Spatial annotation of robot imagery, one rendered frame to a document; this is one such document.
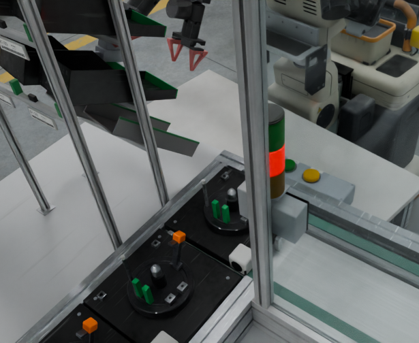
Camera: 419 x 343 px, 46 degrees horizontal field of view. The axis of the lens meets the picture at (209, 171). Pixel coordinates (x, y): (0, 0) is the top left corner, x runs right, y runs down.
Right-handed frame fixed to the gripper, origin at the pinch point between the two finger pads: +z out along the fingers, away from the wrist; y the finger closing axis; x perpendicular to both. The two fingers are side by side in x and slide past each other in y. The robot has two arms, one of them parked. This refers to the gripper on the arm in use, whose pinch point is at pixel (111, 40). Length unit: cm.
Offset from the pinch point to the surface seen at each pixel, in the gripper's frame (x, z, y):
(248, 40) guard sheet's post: -28, -2, 66
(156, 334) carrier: 15, 43, 54
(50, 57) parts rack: -24.7, 13.9, 27.9
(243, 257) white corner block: 24, 21, 54
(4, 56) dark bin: -16.4, 19.3, -2.9
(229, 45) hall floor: 183, -86, -161
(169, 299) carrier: 14, 36, 52
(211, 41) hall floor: 180, -82, -177
